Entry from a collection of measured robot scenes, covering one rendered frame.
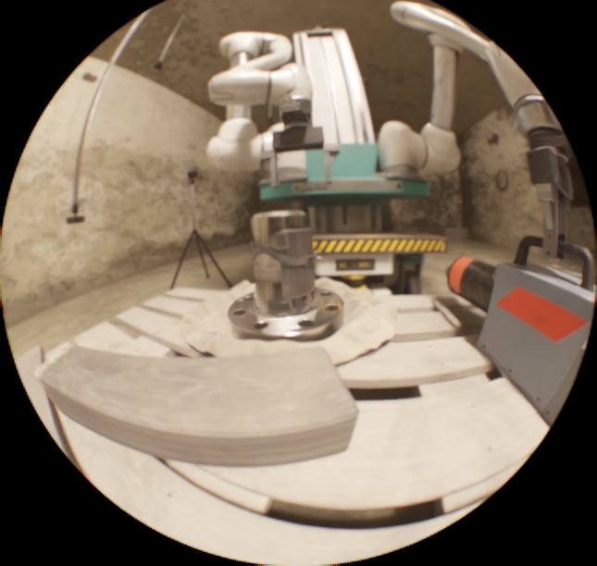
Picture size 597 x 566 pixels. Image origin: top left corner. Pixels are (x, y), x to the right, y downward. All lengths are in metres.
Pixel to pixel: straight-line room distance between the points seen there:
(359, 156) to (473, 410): 0.91
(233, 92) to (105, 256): 2.27
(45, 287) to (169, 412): 2.30
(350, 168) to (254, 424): 0.88
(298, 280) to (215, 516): 0.37
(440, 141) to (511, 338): 0.73
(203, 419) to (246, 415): 0.04
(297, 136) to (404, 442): 0.59
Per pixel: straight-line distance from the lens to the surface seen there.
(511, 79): 0.44
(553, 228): 0.36
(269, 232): 0.34
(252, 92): 0.56
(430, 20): 0.74
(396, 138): 0.83
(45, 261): 2.43
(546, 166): 0.35
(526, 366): 0.38
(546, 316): 0.34
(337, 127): 1.07
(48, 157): 2.66
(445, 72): 0.92
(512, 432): 0.33
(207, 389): 0.19
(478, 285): 0.45
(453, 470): 0.26
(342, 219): 0.94
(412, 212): 5.49
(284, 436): 0.16
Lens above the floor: 0.37
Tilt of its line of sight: 13 degrees down
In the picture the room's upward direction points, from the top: 4 degrees counter-clockwise
